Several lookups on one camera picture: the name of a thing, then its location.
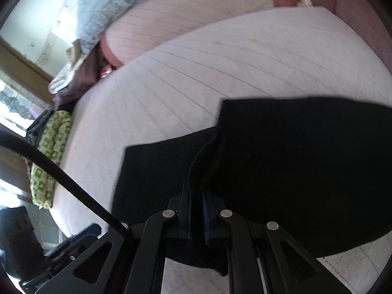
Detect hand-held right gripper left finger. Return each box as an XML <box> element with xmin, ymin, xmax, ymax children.
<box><xmin>46</xmin><ymin>187</ymin><xmax>192</xmax><ymax>294</ymax></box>

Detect light patterned cloth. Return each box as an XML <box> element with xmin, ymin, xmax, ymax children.
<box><xmin>48</xmin><ymin>41</ymin><xmax>90</xmax><ymax>94</ymax></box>

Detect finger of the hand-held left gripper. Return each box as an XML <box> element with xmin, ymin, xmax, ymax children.
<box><xmin>44</xmin><ymin>223</ymin><xmax>102</xmax><ymax>262</ymax></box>

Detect white quilted mattress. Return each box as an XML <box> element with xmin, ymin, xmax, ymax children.
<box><xmin>50</xmin><ymin>6</ymin><xmax>392</xmax><ymax>294</ymax></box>

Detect black pants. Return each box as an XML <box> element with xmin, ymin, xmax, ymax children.
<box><xmin>0</xmin><ymin>96</ymin><xmax>392</xmax><ymax>278</ymax></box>

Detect grey quilted blanket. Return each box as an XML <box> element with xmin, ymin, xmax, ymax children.
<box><xmin>73</xmin><ymin>0</ymin><xmax>231</xmax><ymax>56</ymax></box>

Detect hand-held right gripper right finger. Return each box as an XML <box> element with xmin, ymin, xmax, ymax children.
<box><xmin>201</xmin><ymin>190</ymin><xmax>343</xmax><ymax>294</ymax></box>

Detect dark maroon cloth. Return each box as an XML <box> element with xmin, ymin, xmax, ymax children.
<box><xmin>53</xmin><ymin>52</ymin><xmax>105</xmax><ymax>111</ymax></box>

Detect dark furry cloth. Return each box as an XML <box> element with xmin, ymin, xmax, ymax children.
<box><xmin>0</xmin><ymin>207</ymin><xmax>44</xmax><ymax>282</ymax></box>

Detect green patterned pillow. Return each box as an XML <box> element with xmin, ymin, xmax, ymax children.
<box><xmin>31</xmin><ymin>110</ymin><xmax>74</xmax><ymax>210</ymax></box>

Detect pink striped pillow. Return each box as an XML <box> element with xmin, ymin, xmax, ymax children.
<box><xmin>99</xmin><ymin>0</ymin><xmax>276</xmax><ymax>68</ymax></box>

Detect black bag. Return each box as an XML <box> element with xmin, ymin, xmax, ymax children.
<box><xmin>26</xmin><ymin>104</ymin><xmax>74</xmax><ymax>147</ymax></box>

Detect brown window frame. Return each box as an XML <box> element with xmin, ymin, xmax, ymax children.
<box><xmin>0</xmin><ymin>37</ymin><xmax>56</xmax><ymax>105</ymax></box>

